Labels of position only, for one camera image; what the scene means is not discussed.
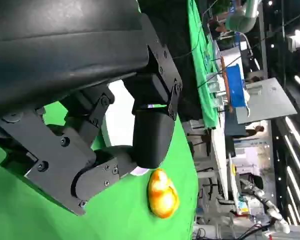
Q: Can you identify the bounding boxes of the white workshop desk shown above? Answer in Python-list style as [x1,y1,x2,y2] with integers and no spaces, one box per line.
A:
[209,124,231,201]

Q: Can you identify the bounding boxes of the green table cloth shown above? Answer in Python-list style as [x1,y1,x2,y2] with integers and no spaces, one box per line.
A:
[0,102,200,240]

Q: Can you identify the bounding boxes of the glossy orange toy bread roll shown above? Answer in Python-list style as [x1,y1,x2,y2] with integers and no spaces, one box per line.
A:
[147,167,181,220]

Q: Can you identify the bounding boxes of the blue plastic bin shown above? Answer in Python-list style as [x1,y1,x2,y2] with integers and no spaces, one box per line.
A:
[224,63,248,108]

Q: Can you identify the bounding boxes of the lilac plate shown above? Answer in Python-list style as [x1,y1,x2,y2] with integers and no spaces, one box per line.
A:
[101,79,150,176]

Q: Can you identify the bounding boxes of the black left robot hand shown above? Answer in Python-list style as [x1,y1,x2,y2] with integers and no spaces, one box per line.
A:
[0,0,183,216]

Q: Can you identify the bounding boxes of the green cloth on workshop desk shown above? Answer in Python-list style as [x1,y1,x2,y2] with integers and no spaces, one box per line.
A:
[187,0,221,130]

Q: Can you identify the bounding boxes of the black backdrop curtain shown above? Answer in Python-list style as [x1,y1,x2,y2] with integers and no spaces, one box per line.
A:
[137,0,203,122]

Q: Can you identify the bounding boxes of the grey board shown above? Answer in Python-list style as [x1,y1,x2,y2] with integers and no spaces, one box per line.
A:
[236,77,298,125]

